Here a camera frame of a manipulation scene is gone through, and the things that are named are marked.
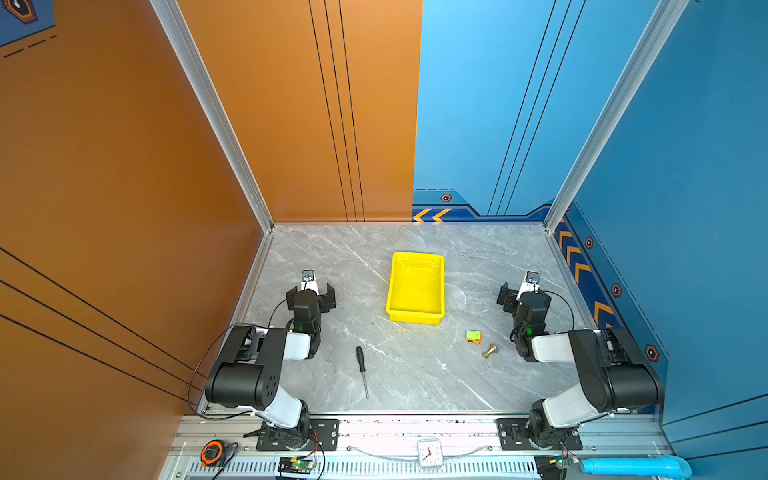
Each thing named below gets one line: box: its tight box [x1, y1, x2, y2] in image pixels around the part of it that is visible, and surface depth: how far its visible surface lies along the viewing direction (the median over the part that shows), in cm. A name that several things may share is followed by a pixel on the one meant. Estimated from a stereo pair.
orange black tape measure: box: [200, 439, 225, 467], surface depth 70 cm
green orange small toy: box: [466, 330, 483, 345], surface depth 90 cm
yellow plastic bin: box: [386, 252, 446, 325], surface depth 99 cm
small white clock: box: [417, 438, 444, 468], surface depth 71 cm
